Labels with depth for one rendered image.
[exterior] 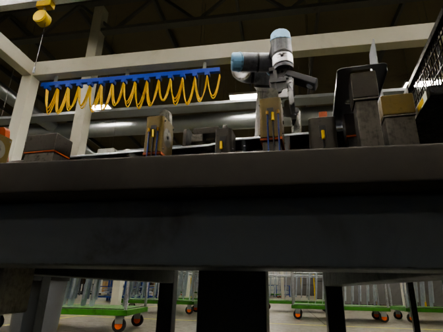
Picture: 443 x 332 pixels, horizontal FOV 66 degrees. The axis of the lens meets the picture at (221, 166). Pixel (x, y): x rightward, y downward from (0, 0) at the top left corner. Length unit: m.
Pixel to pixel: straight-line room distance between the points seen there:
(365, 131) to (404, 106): 0.32
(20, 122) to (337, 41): 4.14
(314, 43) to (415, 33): 1.12
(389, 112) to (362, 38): 3.61
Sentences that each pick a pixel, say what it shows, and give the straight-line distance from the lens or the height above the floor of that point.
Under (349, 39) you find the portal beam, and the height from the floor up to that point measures 3.37.
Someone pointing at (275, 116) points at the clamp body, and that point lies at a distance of 0.91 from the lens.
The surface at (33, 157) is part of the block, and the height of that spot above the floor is 0.95.
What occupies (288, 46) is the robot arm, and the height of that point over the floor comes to 1.38.
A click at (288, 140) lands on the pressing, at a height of 1.00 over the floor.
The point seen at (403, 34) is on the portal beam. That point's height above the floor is 3.37.
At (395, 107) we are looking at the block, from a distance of 1.03.
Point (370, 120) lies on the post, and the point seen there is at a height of 0.88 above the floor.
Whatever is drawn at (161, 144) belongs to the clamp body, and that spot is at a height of 0.95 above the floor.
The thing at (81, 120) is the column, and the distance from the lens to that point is 9.62.
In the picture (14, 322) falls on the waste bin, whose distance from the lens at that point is 3.94.
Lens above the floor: 0.56
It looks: 20 degrees up
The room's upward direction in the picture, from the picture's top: 1 degrees clockwise
